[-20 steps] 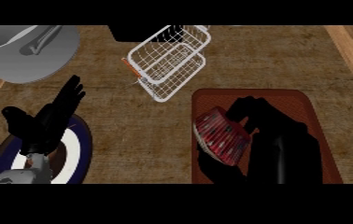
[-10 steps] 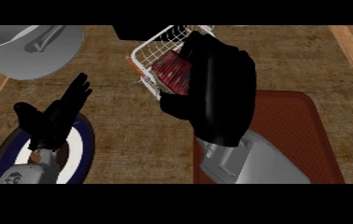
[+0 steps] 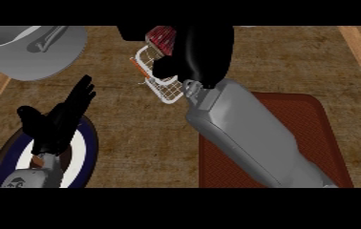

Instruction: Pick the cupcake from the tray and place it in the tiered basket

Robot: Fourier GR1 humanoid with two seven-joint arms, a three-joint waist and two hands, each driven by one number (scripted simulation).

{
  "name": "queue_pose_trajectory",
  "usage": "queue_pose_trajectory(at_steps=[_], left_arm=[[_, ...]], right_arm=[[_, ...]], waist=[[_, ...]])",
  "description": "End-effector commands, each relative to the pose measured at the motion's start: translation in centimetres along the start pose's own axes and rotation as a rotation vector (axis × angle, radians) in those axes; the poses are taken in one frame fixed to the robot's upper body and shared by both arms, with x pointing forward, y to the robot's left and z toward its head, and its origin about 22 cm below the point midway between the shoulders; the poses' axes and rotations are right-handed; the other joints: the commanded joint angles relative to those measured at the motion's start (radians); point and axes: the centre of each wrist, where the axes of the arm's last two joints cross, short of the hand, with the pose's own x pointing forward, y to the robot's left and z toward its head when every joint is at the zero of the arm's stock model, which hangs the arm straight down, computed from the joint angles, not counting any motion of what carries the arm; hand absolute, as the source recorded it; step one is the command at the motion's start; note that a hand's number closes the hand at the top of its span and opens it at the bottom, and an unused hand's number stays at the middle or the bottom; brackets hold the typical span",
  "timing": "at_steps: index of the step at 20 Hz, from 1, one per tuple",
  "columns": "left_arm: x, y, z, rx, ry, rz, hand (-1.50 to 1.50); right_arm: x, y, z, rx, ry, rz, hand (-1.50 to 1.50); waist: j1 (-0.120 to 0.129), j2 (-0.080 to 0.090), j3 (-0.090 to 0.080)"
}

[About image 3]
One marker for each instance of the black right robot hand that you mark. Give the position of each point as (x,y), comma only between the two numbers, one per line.
(206,54)

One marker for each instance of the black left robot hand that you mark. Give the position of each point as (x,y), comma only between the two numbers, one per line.
(58,124)

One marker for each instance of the red cupcake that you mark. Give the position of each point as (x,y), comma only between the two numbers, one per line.
(160,39)

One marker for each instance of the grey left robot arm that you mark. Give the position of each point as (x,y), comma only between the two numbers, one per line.
(33,175)

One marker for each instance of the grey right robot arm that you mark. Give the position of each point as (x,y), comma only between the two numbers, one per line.
(249,134)

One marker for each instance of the reddish brown tray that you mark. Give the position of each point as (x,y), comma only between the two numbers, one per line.
(324,143)

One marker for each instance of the white plate with blue rim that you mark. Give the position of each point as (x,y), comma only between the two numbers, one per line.
(80,156)

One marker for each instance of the brown food item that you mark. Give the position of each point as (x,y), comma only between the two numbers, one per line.
(36,162)

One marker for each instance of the orange carrot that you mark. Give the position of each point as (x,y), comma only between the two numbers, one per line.
(139,68)

